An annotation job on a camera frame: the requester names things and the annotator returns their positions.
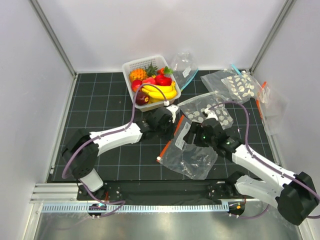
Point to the orange zipper clear bag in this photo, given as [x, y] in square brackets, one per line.
[187, 159]

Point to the aluminium frame post right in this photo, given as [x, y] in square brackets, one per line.
[282, 15]

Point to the slotted white cable duct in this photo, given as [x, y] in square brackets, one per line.
[98, 208]

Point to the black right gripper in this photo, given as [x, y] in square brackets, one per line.
[197, 128]

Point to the white dotted clear bag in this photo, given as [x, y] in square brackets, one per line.
[194, 107]

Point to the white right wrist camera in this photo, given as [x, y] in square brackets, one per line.
[209, 116]

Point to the orange toy pineapple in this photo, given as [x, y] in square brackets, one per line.
[138, 74]

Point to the light blue zipper dotted bag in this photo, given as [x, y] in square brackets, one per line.
[234, 85]

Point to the red bell pepper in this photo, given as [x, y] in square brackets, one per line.
[163, 80]

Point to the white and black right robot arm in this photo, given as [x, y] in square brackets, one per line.
[293, 195]

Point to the blue zipper clear bag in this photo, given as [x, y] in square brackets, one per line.
[184, 68]

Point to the dark red plum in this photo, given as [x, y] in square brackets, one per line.
[142, 98]

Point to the aluminium frame post left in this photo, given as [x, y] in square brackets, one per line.
[52, 35]

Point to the yellow banana bunch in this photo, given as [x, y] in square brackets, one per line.
[159, 93]

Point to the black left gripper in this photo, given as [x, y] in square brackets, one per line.
[170, 135]

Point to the orange zipper bag at right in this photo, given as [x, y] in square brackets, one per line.
[272, 109]

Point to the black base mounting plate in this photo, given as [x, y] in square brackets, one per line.
[168, 192]

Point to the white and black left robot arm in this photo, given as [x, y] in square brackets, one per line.
[84, 147]

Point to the aluminium extrusion rail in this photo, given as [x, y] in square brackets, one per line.
[54, 193]

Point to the aluminium frame post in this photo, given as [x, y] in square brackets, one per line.
[282, 15]
[52, 35]

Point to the red strawberry with leaves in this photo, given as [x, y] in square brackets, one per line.
[165, 71]

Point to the black cutting mat with grid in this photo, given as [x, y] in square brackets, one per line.
[101, 101]

